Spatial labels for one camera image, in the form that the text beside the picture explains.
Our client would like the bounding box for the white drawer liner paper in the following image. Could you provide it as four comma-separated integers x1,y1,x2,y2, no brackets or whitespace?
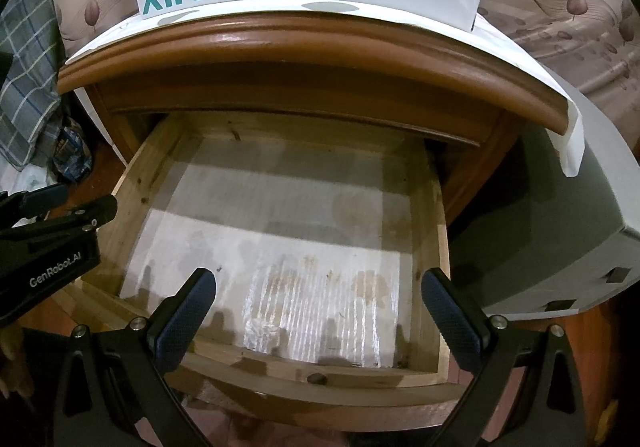
120,134,436,370

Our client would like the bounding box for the grey plaid cloth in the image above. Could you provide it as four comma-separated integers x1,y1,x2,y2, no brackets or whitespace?
0,0,63,172

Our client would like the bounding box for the white patterned cloth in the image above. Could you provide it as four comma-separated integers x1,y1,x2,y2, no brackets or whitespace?
0,162,58,200

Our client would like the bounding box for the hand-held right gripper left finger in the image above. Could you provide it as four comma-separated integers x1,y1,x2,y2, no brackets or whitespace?
52,268,217,447

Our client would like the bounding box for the wooden drawer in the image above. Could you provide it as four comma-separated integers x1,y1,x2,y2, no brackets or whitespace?
62,109,476,433

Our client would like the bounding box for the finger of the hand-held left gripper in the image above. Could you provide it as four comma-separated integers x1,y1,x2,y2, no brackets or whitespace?
0,183,69,222
0,195,118,243

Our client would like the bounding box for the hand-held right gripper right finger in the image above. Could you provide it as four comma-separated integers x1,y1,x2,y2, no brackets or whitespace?
421,268,586,447

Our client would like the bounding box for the grey-green box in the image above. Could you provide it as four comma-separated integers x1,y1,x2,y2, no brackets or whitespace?
450,67,640,320

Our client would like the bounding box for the person's left hand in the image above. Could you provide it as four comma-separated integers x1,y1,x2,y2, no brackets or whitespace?
0,327,31,400

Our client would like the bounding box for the brown wooden nightstand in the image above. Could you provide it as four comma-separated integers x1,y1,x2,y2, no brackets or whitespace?
57,12,573,228

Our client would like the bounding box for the blue crumpled packet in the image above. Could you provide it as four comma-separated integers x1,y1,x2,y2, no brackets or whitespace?
52,119,93,182

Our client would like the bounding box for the yellow object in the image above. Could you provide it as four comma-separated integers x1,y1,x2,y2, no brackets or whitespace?
604,399,621,433

